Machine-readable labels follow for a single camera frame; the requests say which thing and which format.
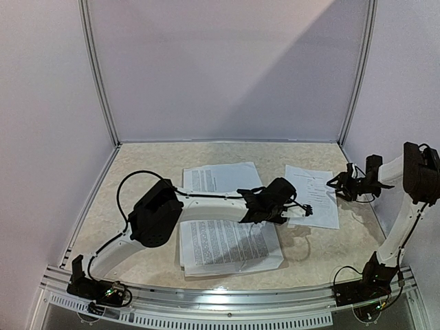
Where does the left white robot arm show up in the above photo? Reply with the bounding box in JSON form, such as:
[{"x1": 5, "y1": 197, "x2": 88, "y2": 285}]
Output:
[{"x1": 74, "y1": 177, "x2": 297, "y2": 298}]

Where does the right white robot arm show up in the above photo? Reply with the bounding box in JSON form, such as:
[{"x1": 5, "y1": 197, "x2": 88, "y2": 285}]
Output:
[{"x1": 327, "y1": 142, "x2": 439, "y2": 269}]

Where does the sparse printed paper sheet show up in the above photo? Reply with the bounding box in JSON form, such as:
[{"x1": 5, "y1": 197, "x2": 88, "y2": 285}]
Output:
[{"x1": 285, "y1": 165, "x2": 340, "y2": 230}]

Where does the aluminium front rail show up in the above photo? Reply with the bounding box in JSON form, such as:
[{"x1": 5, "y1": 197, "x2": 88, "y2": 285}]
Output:
[{"x1": 27, "y1": 266, "x2": 430, "y2": 329}]

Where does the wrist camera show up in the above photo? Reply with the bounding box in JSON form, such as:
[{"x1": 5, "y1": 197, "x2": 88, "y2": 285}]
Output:
[
  {"x1": 346, "y1": 163, "x2": 358, "y2": 180},
  {"x1": 280, "y1": 202, "x2": 314, "y2": 219}
]

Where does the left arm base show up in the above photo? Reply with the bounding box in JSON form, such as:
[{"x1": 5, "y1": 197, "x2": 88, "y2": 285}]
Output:
[{"x1": 67, "y1": 254, "x2": 133, "y2": 308}]

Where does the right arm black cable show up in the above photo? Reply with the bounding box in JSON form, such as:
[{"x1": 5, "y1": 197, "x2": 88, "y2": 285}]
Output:
[{"x1": 331, "y1": 144, "x2": 440, "y2": 296}]

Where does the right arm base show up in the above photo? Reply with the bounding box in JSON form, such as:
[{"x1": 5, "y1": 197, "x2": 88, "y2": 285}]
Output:
[{"x1": 331, "y1": 264, "x2": 404, "y2": 307}]

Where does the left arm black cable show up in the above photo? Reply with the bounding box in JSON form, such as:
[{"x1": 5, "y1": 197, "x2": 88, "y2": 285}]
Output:
[{"x1": 85, "y1": 170, "x2": 314, "y2": 276}]

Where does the right aluminium frame post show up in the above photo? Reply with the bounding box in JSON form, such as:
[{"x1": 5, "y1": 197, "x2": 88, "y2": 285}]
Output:
[{"x1": 338, "y1": 0, "x2": 378, "y2": 149}]

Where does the clipped paper stack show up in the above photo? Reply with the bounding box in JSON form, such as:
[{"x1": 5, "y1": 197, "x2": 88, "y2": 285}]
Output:
[{"x1": 179, "y1": 162, "x2": 263, "y2": 199}]

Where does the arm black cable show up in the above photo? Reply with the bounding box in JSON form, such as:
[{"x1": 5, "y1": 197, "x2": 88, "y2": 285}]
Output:
[
  {"x1": 85, "y1": 170, "x2": 314, "y2": 276},
  {"x1": 331, "y1": 144, "x2": 440, "y2": 296}
]

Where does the transparent plastic folder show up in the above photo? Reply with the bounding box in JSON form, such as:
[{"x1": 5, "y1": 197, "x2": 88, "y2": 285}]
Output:
[{"x1": 179, "y1": 162, "x2": 284, "y2": 277}]

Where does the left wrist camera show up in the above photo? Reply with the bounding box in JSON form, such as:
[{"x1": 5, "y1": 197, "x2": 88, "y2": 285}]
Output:
[{"x1": 280, "y1": 202, "x2": 314, "y2": 219}]

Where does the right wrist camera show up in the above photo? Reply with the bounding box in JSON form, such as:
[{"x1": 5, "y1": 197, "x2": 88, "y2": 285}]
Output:
[{"x1": 346, "y1": 163, "x2": 358, "y2": 180}]

